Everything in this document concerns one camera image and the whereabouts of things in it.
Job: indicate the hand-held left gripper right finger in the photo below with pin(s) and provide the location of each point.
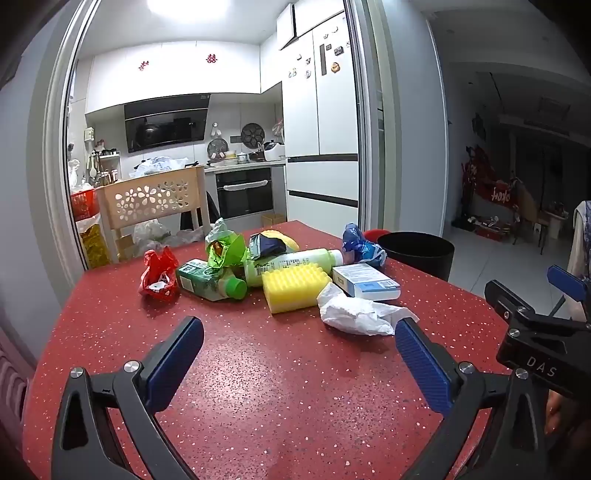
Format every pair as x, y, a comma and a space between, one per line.
422, 364

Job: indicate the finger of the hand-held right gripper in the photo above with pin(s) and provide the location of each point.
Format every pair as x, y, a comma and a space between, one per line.
568, 281
505, 300

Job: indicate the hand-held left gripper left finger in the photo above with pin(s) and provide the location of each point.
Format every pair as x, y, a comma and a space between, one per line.
175, 364

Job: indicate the black round bin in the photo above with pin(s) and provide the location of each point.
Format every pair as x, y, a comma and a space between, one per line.
415, 254

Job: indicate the green wrapper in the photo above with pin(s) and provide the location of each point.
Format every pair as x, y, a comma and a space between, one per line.
226, 251

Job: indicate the yellow ridged sponge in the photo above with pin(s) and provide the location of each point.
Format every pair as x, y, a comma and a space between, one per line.
295, 288

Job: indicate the person's right hand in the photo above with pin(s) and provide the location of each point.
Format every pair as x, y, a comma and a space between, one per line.
554, 410

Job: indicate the white hanging cloth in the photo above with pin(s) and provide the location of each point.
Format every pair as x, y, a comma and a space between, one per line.
581, 240

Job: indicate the small white stool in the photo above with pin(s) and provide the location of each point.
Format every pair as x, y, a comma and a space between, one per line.
551, 224

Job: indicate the crumpled white tissue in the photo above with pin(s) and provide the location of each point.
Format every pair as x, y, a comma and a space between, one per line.
355, 314

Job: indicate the green drink carton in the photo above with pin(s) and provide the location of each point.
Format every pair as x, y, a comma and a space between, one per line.
203, 279

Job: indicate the crumpled red wrapper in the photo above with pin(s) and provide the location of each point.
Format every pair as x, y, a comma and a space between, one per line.
157, 272

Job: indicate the white and blue box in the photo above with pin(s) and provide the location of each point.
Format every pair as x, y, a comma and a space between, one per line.
364, 279

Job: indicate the red banner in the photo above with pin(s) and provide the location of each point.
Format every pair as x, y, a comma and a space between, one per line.
498, 194

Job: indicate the clear plastic bag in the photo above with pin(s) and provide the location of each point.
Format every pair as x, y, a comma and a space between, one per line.
157, 235

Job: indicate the crumpled blue white wrapper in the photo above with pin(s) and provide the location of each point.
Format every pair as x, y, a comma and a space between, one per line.
360, 244

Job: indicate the red round stool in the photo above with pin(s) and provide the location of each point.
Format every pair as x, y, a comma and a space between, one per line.
376, 233

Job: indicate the yellow bag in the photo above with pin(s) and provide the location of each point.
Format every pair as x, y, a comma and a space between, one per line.
94, 244

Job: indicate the dark blue yellow packet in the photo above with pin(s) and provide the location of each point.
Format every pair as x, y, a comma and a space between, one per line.
268, 244

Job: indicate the light green plastic bottle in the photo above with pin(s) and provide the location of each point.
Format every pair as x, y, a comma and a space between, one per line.
295, 261

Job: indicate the black hanging bag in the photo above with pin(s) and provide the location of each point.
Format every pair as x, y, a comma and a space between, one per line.
213, 210

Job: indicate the wooden cart with flower cut-outs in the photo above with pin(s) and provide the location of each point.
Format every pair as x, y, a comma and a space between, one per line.
147, 198

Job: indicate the cardboard box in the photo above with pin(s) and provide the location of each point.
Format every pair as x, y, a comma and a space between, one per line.
274, 220

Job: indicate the black built-in oven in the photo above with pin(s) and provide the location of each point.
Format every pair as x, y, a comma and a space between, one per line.
244, 194

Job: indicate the red plastic basket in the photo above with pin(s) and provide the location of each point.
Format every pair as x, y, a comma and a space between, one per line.
83, 203

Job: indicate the white plastic bag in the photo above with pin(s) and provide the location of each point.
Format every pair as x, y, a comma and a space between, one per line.
157, 167

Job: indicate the round metal plate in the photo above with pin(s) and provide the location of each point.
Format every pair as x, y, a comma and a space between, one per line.
216, 148

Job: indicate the white rice cooker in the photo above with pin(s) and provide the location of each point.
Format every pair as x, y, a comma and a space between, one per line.
273, 151

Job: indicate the black range hood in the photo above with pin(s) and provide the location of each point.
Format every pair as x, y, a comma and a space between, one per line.
166, 124

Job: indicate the round metal steamer rack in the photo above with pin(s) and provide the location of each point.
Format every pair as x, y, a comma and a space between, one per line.
252, 134

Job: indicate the white refrigerator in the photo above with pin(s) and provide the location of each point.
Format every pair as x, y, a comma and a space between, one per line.
318, 115

